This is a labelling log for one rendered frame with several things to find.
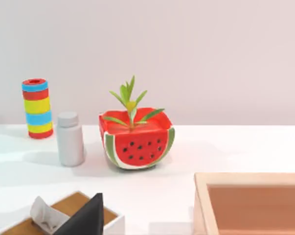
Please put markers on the white and wooden tissue box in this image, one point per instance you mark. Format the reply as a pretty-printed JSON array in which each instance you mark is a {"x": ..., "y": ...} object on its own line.
[{"x": 39, "y": 218}]

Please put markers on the shallow salmon-coloured box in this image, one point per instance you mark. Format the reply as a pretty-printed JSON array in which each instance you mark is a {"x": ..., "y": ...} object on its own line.
[{"x": 255, "y": 205}]

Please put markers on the white bottle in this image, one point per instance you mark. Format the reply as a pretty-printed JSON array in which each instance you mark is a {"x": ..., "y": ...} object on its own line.
[{"x": 70, "y": 142}]

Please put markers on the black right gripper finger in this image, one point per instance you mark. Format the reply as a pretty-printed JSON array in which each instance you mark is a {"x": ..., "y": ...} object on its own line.
[{"x": 88, "y": 218}]

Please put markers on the watermelon plant pot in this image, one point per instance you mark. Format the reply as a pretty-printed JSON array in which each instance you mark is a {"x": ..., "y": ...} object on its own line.
[{"x": 137, "y": 144}]

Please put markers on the stack of coloured rings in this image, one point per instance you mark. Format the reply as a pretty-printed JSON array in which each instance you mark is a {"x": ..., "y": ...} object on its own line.
[{"x": 38, "y": 109}]

